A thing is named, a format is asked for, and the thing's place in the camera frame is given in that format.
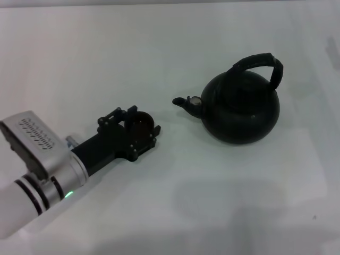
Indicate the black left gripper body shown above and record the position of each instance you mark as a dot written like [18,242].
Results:
[103,146]

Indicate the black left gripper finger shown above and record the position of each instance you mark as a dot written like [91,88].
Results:
[114,117]
[147,146]

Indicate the dark brown round teacup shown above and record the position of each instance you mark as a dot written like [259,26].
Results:
[142,123]

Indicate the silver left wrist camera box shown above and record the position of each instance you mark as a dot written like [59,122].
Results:
[37,138]

